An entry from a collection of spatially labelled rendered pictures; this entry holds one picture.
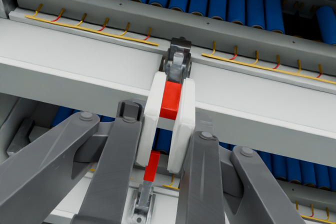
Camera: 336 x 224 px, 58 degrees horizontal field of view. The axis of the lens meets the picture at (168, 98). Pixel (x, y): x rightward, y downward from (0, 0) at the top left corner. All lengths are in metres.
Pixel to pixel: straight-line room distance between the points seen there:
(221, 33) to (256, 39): 0.03
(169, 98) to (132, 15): 0.11
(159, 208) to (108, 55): 0.21
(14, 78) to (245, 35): 0.21
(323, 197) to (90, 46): 0.34
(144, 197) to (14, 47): 0.21
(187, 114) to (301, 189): 0.31
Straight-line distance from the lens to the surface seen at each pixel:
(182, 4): 0.31
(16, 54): 0.29
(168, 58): 0.25
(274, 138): 0.28
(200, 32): 0.29
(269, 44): 0.30
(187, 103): 0.16
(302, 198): 0.44
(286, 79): 0.30
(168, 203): 0.40
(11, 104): 0.41
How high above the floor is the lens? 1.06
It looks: 33 degrees down
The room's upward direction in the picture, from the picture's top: 14 degrees clockwise
